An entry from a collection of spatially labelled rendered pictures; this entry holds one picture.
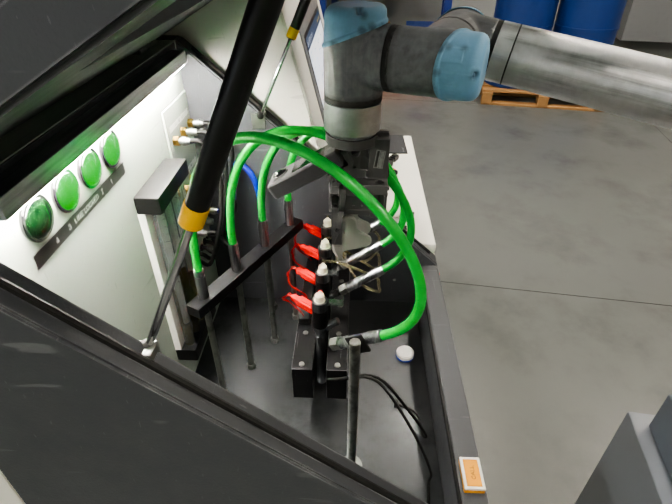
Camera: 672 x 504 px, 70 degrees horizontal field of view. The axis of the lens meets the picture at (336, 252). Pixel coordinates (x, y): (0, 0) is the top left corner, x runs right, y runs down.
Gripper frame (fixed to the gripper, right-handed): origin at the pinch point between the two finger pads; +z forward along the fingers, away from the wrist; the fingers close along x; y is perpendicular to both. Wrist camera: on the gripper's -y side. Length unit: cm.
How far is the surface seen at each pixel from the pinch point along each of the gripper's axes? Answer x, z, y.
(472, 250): 172, 120, 74
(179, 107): 25.7, -13.9, -30.5
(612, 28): 436, 46, 243
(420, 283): -16.0, -7.1, 11.0
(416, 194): 60, 22, 21
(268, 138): -7.5, -21.9, -7.8
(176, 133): 21.7, -10.4, -30.4
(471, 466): -21.2, 23.8, 21.3
